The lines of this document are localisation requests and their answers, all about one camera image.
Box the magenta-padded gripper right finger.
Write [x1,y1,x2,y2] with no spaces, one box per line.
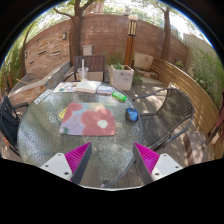
[132,142,184,185]

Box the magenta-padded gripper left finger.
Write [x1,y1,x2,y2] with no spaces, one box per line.
[39,142,93,185]

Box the blue and black computer mouse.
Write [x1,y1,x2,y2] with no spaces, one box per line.
[125,107,139,123]

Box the floral pink mouse pad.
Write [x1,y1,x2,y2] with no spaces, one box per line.
[59,102,117,137]

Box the grey wicker armchair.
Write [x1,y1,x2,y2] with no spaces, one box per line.
[101,87,196,188]

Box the yellow paper note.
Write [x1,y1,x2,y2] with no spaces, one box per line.
[57,107,68,120]

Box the black metal chair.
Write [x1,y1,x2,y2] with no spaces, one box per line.
[0,94,29,156]

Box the white printed label strip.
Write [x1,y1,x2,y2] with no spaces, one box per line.
[33,89,54,105]

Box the colourful printed booklet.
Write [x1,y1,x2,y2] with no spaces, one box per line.
[52,81,78,94]

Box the curved wooden slat fence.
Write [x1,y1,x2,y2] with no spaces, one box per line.
[149,58,224,158]

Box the green tissue pack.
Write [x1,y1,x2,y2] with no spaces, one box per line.
[111,90,128,102]

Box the raised stone garden bed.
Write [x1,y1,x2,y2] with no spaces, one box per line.
[8,61,73,108]

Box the open white book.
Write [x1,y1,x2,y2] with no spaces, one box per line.
[74,80,102,95]

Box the pale blue booklet stack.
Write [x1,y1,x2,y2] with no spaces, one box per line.
[96,84,115,96]

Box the concrete planter with plant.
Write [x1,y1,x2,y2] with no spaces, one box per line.
[107,63,135,92]

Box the pale stone slab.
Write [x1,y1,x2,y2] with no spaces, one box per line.
[133,51,155,72]

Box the dark wooden slatted chair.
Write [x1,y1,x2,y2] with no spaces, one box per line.
[63,54,107,83]

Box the slender tree trunk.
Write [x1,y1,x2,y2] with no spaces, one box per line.
[159,4,173,62]

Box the forked tree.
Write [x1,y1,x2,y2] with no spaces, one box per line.
[53,0,98,66]

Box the grey electrical wall box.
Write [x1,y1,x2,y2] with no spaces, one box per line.
[82,44,94,57]

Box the wooden garden lamp post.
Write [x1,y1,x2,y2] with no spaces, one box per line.
[123,14,139,68]

